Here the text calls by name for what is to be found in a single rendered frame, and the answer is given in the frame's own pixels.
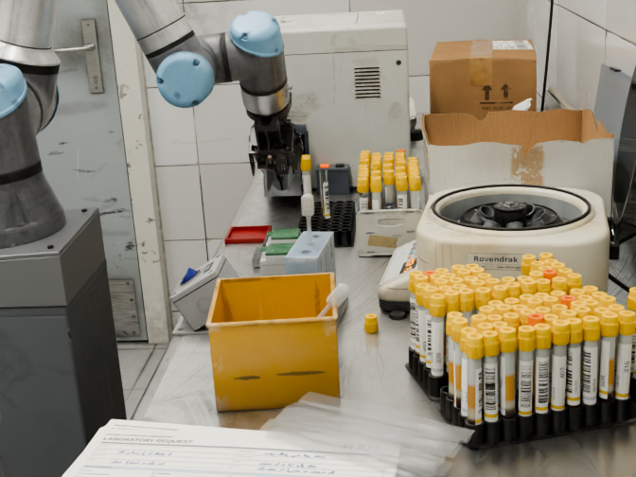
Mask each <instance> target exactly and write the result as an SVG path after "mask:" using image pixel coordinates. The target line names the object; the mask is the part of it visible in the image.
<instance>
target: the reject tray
mask: <svg viewBox="0 0 636 477"><path fill-rule="evenodd" d="M267 232H272V226H271V225H254V226H231V228H230V230H229V232H228V234H227V236H226V238H225V240H224V243H225V244H237V243H263V242H264V239H265V237H266V235H267Z"/></svg>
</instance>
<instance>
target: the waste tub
mask: <svg viewBox="0 0 636 477"><path fill-rule="evenodd" d="M334 289H335V276H334V273H318V274H285V275H268V276H252V277H235V278H219V279H217V282H216V287H215V290H214V294H213V298H212V302H211V306H210V310H209V313H208V317H207V322H206V326H205V327H206V328H208V334H209V343H210V353H211V362H212V372H213V381H214V391H215V400H216V410H217V412H228V411H245V410H262V409H279V408H285V407H286V406H289V405H291V404H293V403H294V402H297V401H298V400H299V399H300V398H301V397H302V396H303V395H305V394H306V393H308V392H309V391H311V392H314V393H318V394H322V395H326V396H330V397H335V398H341V396H340V378H339V360H338V343H337V325H336V321H338V310H337V308H331V309H330V310H329V311H328V312H327V313H326V314H325V316H324V317H317V316H318V315H319V314H320V313H321V311H322V310H323V309H324V308H325V307H326V305H327V297H328V296H329V295H330V293H331V292H332V291H333V290H334ZM297 403H298V402H297Z"/></svg>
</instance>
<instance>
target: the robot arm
mask: <svg viewBox="0 0 636 477"><path fill-rule="evenodd" d="M115 2H116V4H117V6H118V8H119V10H120V11H121V13H122V15H123V17H124V19H125V20H126V22H127V24H128V26H129V28H130V29H131V31H132V34H133V36H134V37H135V39H136V40H137V42H138V44H139V45H140V47H141V49H142V51H143V53H144V54H145V56H146V58H147V60H148V62H149V63H150V66H151V68H152V70H153V71H154V73H155V75H156V83H157V87H158V90H159V92H160V94H161V96H162V97H163V98H164V100H165V101H167V102H168V103H169V104H171V105H173V106H175V107H179V108H191V107H195V106H198V105H199V104H201V103H202V102H203V101H204V100H205V99H206V98H207V97H208V96H209V95H210V94H211V92H212V90H213V88H214V84H219V83H226V82H232V81H238V80H239V85H240V91H241V96H242V102H243V105H244V107H245V109H246V114H247V115H248V116H249V117H250V118H251V119H252V120H254V121H255V123H254V125H253V126H252V127H251V135H249V142H250V144H249V151H248V154H249V159H250V165H251V170H252V174H253V176H255V169H256V165H255V161H257V169H261V171H262V173H263V174H264V176H265V186H266V190H267V191H268V192H269V191H270V188H271V185H273V186H274V187H275V188H277V189H278V190H279V191H281V190H286V189H288V191H290V190H291V183H292V180H293V178H294V175H295V173H296V171H297V166H298V163H299V161H300V160H301V158H302V155H303V142H302V139H301V133H296V125H295V124H293V123H292V122H291V120H290V119H287V117H288V114H289V112H290V109H291V107H292V92H289V90H291V89H292V84H288V78H287V70H286V63H285V55H284V42H283V40H282V35H281V30H280V25H279V23H278V22H277V20H276V19H275V18H274V17H273V16H272V14H270V13H268V12H265V11H260V10H252V11H247V12H245V14H244V15H239V16H237V17H236V18H235V19H234V20H233V21H232V23H231V25H230V31H225V32H221V33H214V34H207V35H200V36H196V34H195V33H194V31H193V29H192V27H191V25H190V23H189V22H188V20H187V18H186V16H185V14H184V12H183V10H182V8H181V6H180V4H179V2H178V1H177V0H115ZM59 3H60V0H0V249H4V248H10V247H15V246H20V245H24V244H28V243H31V242H34V241H37V240H40V239H45V238H47V237H49V236H51V235H53V234H55V233H57V232H59V231H60V230H61V229H63V227H64V226H65V225H66V219H65V215H64V210H63V207H62V204H61V203H60V202H59V200H58V198H57V196H56V194H55V192H54V191H53V189H52V187H51V185H50V184H49V182H48V181H47V179H46V178H45V176H44V171H43V167H42V162H41V157H40V153H39V148H38V144H37V139H36V135H37V134H38V133H39V132H41V131H42V130H43V129H45V128H46V127H47V126H48V125H49V123H50V122H51V121H52V119H53V118H54V116H55V114H56V112H57V110H58V106H59V100H60V92H59V86H58V83H57V80H58V75H59V69H60V62H61V61H60V59H59V58H58V56H57V55H56V53H55V52H54V51H53V48H52V45H53V39H54V33H55V27H56V22H57V16H58V9H59ZM252 161H253V162H252ZM281 174H282V181H281V176H280V175H281Z"/></svg>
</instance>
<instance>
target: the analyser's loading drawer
mask: <svg viewBox="0 0 636 477"><path fill-rule="evenodd" d="M300 163H301V160H300V161H299V163H298V166H297V171H296V173H295V175H294V178H293V180H292V182H291V190H290V191H288V189H286V190H281V191H279V190H278V189H277V188H275V187H274V186H273V185H271V188H270V191H269V192H268V191H267V190H266V186H265V176H264V174H263V184H264V197H277V196H301V195H302V191H301V186H302V184H303V179H302V170H301V167H300Z"/></svg>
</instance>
